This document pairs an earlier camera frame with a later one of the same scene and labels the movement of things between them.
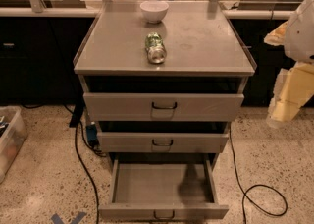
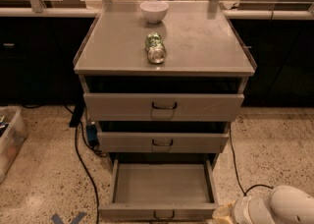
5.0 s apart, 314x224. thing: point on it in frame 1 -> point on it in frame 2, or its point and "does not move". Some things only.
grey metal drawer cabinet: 163,82 does not move
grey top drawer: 163,98 does not move
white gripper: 302,36 -> 241,208
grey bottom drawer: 163,190 does not move
